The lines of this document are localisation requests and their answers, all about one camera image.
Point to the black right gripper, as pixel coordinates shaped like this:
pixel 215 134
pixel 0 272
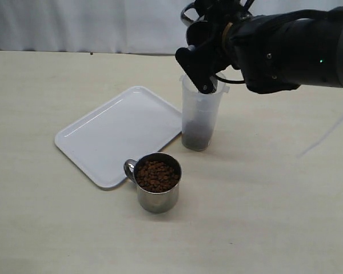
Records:
pixel 206 56

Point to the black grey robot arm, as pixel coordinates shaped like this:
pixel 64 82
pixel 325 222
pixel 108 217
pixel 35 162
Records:
pixel 279 52

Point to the translucent plastic container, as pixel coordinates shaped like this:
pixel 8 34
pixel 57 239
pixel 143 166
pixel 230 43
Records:
pixel 199 113

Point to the white plastic tray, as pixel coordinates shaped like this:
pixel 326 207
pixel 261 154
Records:
pixel 135 123

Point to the steel mug with pellets left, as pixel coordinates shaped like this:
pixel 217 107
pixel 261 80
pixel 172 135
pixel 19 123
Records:
pixel 157 179

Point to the white curtain backdrop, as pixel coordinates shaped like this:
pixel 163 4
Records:
pixel 117 27

